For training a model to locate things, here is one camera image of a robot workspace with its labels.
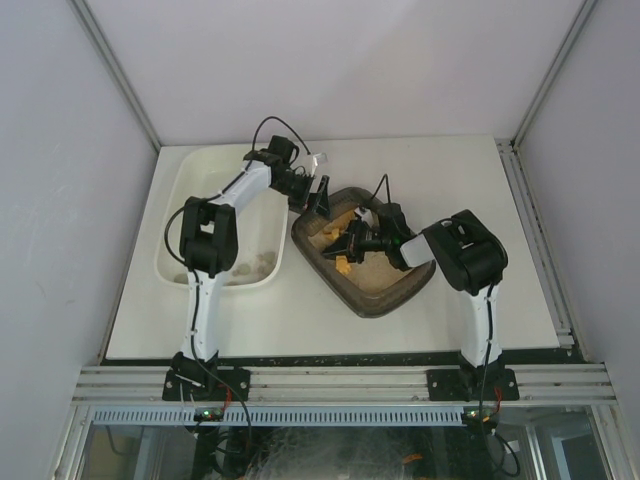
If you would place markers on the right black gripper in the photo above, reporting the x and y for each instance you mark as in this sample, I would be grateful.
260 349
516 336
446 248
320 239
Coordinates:
358 241

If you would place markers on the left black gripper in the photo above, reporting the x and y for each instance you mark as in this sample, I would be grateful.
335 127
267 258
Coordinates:
309 192

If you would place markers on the yellow litter scoop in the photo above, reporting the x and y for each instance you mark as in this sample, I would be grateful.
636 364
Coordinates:
335 229

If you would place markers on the dark grey litter box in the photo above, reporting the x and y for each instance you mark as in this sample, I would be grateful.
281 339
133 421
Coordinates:
382 282

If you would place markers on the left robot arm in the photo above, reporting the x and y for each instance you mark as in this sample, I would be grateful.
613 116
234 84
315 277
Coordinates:
209 247

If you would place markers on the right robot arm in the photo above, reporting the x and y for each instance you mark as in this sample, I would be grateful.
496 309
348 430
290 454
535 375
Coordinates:
471 258

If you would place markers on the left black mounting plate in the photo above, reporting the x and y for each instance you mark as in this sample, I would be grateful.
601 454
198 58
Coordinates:
188 379

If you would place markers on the black mounting plate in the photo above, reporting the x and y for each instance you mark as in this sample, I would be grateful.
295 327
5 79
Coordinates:
466 383
188 379

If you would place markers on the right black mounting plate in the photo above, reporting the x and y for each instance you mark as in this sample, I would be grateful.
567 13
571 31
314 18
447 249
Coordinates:
466 383

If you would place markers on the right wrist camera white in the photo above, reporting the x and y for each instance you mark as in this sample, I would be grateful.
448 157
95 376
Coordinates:
365 215

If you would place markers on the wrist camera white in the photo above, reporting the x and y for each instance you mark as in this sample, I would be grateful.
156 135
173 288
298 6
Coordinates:
365 215
314 162

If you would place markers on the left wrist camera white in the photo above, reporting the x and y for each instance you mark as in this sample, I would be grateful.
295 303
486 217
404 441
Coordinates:
314 162

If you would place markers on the aluminium frame rail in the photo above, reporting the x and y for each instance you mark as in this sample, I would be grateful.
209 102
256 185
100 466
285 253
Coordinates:
578 384

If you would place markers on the grey slotted cable duct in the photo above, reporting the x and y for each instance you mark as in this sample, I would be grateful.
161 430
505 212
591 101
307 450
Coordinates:
280 416

